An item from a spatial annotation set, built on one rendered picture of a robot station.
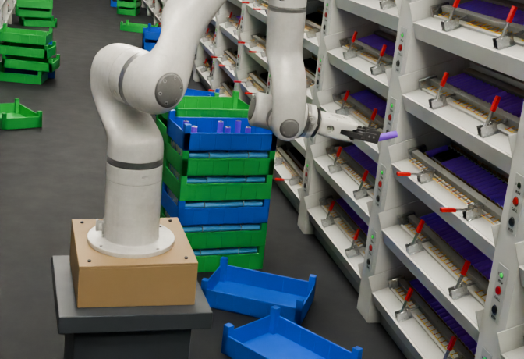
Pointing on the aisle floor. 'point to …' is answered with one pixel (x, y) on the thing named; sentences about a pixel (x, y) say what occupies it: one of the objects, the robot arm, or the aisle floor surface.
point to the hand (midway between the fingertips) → (369, 134)
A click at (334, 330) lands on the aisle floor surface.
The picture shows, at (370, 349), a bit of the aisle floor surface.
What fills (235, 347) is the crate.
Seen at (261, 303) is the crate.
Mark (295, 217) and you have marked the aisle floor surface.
